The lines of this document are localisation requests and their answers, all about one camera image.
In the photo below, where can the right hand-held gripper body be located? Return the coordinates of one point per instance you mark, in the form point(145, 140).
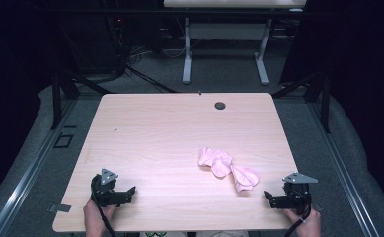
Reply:
point(294, 197)

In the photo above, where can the black metal frame stand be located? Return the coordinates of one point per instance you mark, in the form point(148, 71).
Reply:
point(324, 98)
point(57, 98)

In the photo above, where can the person's left hand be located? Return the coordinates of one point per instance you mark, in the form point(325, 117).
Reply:
point(95, 215)

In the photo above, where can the pink crumpled cloth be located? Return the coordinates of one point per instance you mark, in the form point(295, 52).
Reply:
point(224, 166)

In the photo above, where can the aluminium floor rail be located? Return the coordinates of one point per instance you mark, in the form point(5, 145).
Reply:
point(341, 171)
point(25, 184)

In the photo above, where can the white desk with grey legs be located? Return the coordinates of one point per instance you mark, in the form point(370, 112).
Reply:
point(225, 31)

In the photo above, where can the black round table grommet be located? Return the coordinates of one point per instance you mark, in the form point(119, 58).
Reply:
point(219, 105)

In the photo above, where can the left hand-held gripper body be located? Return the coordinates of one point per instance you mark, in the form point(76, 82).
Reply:
point(105, 194)

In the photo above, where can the person's right hand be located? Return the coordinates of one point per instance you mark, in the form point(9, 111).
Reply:
point(308, 225)

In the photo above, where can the grey metal bracket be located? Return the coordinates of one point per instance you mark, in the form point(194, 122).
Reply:
point(59, 208)

